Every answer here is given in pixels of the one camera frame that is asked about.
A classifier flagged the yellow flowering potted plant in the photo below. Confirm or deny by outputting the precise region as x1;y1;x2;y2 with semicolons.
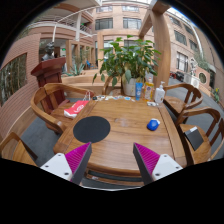
212;87;222;104

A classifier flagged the blue and white computer mouse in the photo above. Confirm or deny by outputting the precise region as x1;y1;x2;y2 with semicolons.
146;118;161;132

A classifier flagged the dark red wooden pedestal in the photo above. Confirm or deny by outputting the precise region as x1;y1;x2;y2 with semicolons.
30;57;68;114

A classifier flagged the black notebook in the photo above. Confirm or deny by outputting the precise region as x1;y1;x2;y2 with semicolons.
184;126;205;152

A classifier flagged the spiky agave plant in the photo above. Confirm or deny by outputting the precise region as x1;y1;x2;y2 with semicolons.
66;63;87;77

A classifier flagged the round-back wooden armchair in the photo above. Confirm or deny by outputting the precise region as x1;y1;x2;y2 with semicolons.
30;82;96;135
102;75;124;97
0;131;39;167
175;107;221;166
163;82;204;118

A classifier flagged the dark bust statue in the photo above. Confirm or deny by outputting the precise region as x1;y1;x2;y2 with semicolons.
41;41;56;62

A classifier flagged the green plant in white pot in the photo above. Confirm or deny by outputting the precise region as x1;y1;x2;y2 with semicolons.
92;34;162;98

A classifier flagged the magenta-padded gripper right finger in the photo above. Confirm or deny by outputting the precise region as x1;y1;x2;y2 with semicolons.
132;142;184;186

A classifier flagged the white sculpture on plinth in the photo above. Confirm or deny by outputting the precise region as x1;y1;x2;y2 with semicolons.
184;57;201;88

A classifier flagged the red and white paper bag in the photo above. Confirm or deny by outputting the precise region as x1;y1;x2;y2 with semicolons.
63;92;93;120

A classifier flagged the long wooden planter box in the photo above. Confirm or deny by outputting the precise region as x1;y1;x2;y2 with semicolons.
61;73;105;89

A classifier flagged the white pump bottle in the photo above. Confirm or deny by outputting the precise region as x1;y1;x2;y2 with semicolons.
153;81;167;105

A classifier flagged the black round mouse pad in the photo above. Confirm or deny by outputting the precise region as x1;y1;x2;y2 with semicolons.
72;115;111;144

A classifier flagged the yellow liquid soap bottle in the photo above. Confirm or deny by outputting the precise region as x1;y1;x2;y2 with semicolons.
143;76;155;102

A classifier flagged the blue squeeze tube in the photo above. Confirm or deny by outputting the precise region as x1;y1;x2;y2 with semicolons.
135;82;144;101

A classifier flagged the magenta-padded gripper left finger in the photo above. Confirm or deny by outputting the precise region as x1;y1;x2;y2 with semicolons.
39;141;93;186

